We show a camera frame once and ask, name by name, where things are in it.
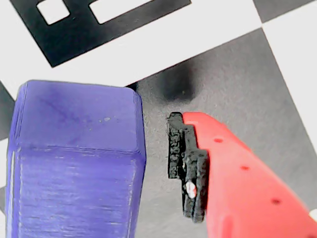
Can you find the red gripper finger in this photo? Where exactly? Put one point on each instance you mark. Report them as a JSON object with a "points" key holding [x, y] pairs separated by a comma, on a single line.
{"points": [[235, 186]]}

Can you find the blue cube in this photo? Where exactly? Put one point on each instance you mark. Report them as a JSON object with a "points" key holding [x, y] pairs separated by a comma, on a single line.
{"points": [[74, 161]]}

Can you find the black white marker checkerboard mat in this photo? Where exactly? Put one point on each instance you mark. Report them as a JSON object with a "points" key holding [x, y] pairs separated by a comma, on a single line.
{"points": [[173, 49]]}

